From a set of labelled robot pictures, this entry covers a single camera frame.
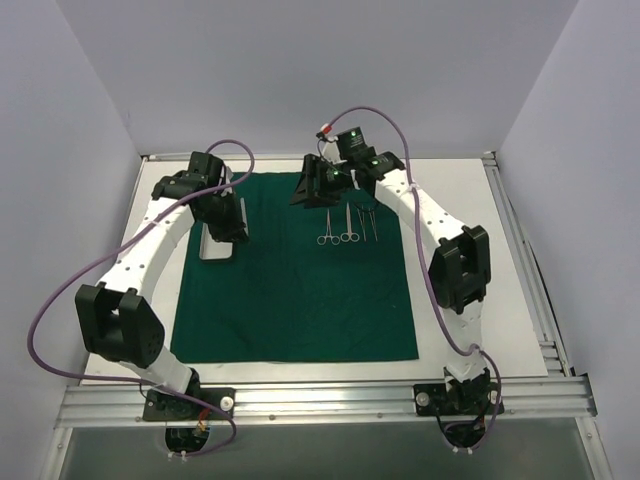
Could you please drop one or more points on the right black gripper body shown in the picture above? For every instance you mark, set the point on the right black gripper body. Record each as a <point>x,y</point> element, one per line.
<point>316,182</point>

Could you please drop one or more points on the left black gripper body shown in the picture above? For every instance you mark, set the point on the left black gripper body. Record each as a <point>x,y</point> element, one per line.
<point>226,226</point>

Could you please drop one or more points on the metal instrument tray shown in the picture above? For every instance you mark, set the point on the metal instrument tray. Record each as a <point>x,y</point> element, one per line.
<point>210,250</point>

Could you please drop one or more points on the steel tweezers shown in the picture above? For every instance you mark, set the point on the steel tweezers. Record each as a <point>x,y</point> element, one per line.
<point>362,221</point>
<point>372,216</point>

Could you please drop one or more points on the steel surgical forceps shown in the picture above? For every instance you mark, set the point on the steel surgical forceps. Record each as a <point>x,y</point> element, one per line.
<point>328,237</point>

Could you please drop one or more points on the steel surgical scissors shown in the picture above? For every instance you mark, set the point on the steel surgical scissors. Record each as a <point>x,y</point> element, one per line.
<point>349,235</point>

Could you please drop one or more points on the dark green surgical cloth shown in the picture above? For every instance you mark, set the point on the dark green surgical cloth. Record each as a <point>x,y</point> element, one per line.
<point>283,298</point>

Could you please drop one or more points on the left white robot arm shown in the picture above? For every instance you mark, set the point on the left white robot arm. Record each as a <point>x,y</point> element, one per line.
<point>116,317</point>

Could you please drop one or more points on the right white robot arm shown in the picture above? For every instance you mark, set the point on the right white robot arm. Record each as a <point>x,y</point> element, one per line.
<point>454,258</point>

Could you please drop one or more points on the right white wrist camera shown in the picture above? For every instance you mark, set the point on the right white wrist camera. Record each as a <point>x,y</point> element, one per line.
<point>326,145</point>

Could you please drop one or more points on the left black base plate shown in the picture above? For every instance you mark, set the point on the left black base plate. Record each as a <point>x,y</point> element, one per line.
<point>163,407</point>

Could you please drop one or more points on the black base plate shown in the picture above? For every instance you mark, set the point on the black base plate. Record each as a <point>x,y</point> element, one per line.
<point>435,399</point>
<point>163,407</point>

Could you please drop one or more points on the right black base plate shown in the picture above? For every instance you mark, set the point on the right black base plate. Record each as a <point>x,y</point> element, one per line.
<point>435,399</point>

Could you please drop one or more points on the aluminium front rail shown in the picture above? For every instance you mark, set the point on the aluminium front rail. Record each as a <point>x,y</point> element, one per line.
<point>317,403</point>

